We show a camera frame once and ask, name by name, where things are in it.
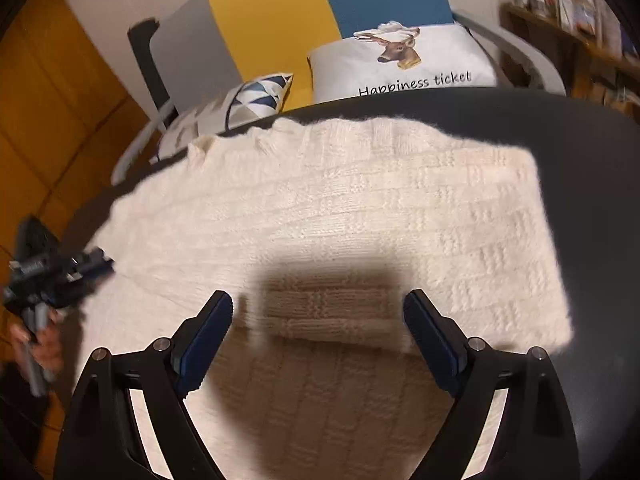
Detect cluster of jars and boxes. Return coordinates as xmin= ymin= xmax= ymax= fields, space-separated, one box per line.
xmin=505 ymin=0 xmax=640 ymax=58

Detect person's left hand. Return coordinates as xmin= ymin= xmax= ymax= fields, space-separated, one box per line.
xmin=12 ymin=312 xmax=63 ymax=376

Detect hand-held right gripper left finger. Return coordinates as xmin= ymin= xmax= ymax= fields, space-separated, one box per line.
xmin=52 ymin=290 xmax=234 ymax=480

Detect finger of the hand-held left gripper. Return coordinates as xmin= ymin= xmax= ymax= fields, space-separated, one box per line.
xmin=75 ymin=247 xmax=115 ymax=281

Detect white deer print pillow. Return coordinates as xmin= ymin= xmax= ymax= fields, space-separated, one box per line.
xmin=306 ymin=21 xmax=499 ymax=104

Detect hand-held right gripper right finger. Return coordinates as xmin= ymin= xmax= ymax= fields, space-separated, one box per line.
xmin=402 ymin=289 xmax=581 ymax=480

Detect black rolled mat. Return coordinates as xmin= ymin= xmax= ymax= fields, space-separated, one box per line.
xmin=127 ymin=17 xmax=173 ymax=116

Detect grey yellow blue armchair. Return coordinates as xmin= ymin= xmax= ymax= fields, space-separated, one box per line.
xmin=110 ymin=0 xmax=568 ymax=186

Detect white knit sweater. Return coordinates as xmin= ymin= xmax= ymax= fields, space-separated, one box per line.
xmin=82 ymin=116 xmax=575 ymax=480

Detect geometric print pillow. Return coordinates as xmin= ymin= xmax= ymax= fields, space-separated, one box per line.
xmin=157 ymin=72 xmax=295 ymax=161

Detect wooden desk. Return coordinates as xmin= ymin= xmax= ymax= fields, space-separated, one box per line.
xmin=500 ymin=2 xmax=640 ymax=121

